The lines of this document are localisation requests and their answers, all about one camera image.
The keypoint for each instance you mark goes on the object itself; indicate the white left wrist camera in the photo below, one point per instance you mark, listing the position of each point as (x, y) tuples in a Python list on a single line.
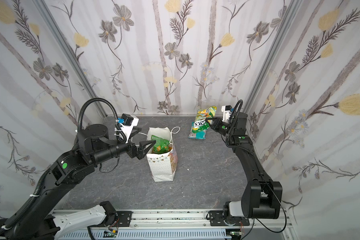
[(127, 123)]

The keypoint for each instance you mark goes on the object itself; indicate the white slotted cable duct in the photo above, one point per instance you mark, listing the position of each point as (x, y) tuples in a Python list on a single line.
[(176, 234)]

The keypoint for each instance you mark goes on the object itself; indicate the teal snack packet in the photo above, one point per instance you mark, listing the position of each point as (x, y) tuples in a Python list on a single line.
[(198, 136)]

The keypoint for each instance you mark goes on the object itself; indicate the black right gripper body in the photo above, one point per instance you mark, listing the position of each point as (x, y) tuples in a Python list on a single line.
[(223, 128)]

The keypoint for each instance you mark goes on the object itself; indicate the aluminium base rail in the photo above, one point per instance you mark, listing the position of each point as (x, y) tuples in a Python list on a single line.
[(77, 224)]

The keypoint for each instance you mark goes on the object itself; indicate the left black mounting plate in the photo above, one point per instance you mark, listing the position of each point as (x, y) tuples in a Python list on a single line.
[(124, 219)]

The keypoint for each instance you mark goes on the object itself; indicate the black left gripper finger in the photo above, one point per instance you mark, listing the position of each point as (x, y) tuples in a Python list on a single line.
[(134, 131), (144, 147)]

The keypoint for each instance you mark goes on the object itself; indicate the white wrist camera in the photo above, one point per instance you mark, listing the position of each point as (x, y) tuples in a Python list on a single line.
[(127, 123), (227, 112)]

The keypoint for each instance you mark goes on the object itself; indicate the green yellow snack bag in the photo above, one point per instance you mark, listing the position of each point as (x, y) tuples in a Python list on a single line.
[(200, 123)]

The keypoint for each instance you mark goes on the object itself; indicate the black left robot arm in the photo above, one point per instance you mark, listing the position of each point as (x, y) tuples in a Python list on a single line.
[(92, 147)]

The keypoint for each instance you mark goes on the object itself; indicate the white cartoon paper gift bag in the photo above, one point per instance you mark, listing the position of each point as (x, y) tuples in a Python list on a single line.
[(163, 167)]

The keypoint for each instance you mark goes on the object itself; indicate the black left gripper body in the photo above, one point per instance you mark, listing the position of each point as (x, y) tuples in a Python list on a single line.
[(131, 149)]

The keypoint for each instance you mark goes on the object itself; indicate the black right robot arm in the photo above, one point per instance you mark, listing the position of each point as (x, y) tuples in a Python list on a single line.
[(262, 196)]

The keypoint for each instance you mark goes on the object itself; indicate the black mounting plate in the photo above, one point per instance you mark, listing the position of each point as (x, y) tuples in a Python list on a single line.
[(216, 218), (124, 219)]

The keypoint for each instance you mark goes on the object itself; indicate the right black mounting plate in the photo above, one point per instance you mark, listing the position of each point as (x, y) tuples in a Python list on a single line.
[(216, 218)]

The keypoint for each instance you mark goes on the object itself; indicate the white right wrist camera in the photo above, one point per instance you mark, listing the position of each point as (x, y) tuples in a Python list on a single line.
[(227, 112)]

